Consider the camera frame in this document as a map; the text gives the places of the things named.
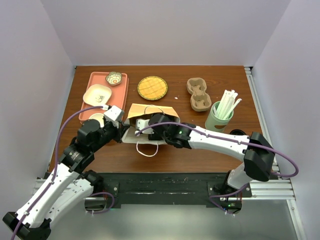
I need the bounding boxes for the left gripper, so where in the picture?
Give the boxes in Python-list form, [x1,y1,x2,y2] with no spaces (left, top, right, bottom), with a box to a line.
[91,118,130,152]

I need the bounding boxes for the brown paper bag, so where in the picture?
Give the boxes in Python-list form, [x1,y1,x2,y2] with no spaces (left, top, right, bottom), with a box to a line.
[121,103,180,158]

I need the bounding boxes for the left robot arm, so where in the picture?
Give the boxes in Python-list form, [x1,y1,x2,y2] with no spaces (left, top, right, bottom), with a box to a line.
[2,119,129,240]

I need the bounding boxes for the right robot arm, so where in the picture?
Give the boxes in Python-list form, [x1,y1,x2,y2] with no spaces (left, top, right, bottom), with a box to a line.
[148,113,275,197]

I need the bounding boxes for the stack of paper cups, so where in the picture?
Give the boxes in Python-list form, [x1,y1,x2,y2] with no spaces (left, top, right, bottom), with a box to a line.
[88,113,105,128]

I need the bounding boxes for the cream square plate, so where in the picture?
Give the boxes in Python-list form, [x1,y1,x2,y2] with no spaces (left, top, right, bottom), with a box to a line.
[82,84,112,107]

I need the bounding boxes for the yellow woven coaster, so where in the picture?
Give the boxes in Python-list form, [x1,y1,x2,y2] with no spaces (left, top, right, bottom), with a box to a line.
[137,76,168,101]

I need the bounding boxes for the small patterned dish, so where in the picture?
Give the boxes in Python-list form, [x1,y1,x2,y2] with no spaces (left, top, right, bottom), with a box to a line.
[105,71,122,86]

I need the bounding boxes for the cardboard cup carrier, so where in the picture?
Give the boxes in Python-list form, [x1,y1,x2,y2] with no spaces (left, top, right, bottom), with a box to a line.
[186,77,212,112]

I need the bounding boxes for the green straw holder cup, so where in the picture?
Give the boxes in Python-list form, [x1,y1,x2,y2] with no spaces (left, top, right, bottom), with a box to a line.
[204,101,234,133]

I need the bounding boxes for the stack of black lids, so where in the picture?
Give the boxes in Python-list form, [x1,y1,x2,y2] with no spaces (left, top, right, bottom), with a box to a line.
[229,129,247,136]

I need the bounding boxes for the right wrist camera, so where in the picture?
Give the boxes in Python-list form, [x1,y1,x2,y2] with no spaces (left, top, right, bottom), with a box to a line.
[135,118,154,135]

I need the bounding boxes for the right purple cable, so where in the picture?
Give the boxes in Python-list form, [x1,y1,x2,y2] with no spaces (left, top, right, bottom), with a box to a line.
[134,124,300,215]

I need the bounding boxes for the aluminium rail frame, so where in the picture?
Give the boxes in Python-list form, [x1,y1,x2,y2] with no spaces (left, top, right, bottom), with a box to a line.
[18,65,307,240]

